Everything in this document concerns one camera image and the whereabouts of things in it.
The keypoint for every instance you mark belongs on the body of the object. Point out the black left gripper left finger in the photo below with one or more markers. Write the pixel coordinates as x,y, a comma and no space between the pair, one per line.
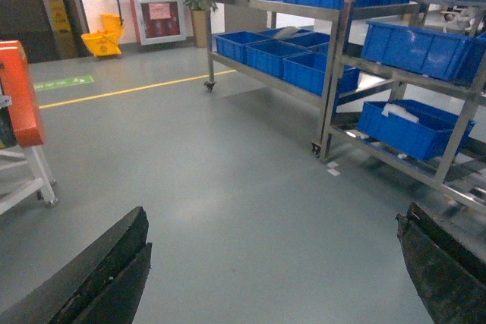
102,284

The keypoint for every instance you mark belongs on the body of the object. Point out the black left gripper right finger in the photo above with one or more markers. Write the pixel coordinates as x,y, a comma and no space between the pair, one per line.
446,265

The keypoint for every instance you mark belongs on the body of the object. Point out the blue bin on lower layer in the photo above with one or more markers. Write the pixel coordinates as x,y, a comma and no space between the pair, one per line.
414,128

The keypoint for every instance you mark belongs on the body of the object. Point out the blue bin on layer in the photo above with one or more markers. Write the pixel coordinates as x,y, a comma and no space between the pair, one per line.
426,52
414,128

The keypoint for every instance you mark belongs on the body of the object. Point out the steel shelf rack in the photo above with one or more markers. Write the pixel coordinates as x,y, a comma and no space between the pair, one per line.
459,174

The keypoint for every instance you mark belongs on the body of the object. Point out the white round turntable conveyor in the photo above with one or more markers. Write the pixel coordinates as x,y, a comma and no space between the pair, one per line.
42,181

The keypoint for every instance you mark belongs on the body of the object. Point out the orange conveyor guard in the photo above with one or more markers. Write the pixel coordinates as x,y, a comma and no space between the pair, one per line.
17,83

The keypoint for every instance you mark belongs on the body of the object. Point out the yellow mop bucket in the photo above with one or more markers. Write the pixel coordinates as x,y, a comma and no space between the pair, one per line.
105,42

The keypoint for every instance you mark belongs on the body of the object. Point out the yellow wet floor sign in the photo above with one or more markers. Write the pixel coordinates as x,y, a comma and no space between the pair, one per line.
59,15

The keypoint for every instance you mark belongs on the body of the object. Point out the steel wheeled cart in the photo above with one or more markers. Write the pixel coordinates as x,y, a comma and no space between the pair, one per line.
296,61

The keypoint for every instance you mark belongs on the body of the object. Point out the potted green plant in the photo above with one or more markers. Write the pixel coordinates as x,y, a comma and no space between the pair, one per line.
198,9

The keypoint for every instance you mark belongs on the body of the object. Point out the fire hydrant cabinet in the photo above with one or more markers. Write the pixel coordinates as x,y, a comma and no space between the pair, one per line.
158,21

